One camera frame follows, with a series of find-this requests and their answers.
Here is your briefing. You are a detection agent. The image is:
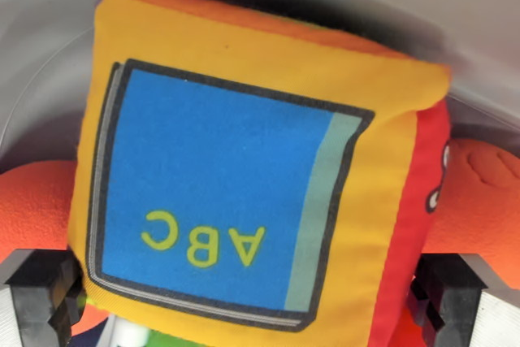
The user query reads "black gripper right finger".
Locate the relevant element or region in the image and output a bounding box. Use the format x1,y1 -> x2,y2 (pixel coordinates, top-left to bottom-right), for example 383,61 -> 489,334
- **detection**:
407,253 -> 520,347

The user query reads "orange foam ball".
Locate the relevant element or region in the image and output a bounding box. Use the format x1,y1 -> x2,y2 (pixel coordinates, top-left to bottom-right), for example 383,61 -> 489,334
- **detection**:
399,137 -> 520,347
0,159 -> 111,340

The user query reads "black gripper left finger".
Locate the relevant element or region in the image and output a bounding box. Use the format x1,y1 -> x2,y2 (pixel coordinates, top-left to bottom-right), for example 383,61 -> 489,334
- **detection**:
0,248 -> 87,347

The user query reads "fabric cube with book print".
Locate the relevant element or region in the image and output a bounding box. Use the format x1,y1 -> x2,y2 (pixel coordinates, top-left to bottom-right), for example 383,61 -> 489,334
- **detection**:
66,0 -> 453,347

